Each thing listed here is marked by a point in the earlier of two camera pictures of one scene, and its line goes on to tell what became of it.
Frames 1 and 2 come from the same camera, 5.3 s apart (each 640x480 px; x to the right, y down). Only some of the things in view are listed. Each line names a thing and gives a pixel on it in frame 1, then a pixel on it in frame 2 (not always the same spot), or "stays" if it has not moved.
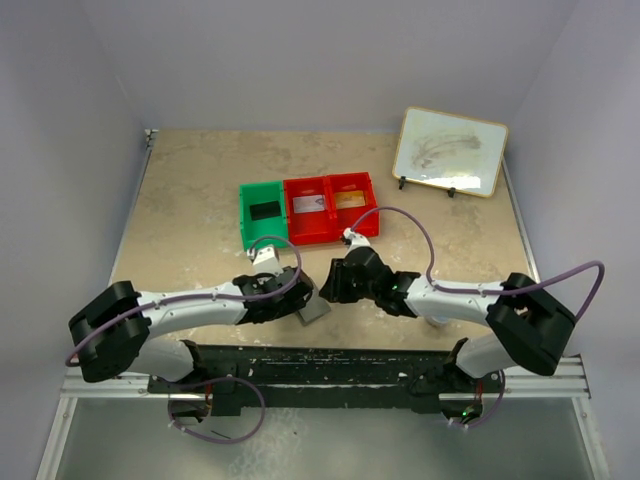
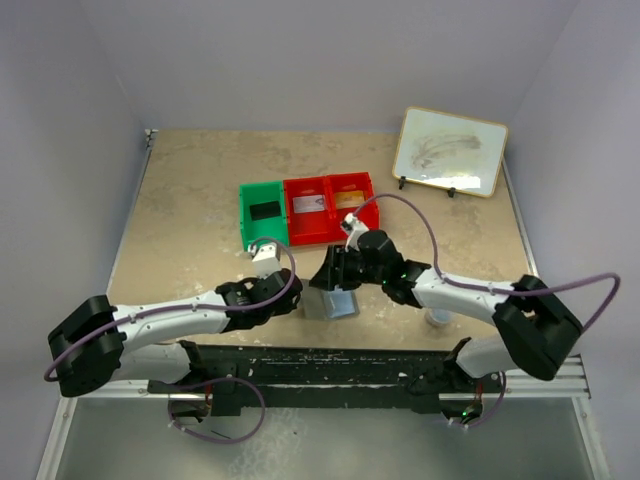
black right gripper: [333, 290] to [329, 275]
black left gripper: [290, 308] stays
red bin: [350, 196] stays
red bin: [309, 212] stays
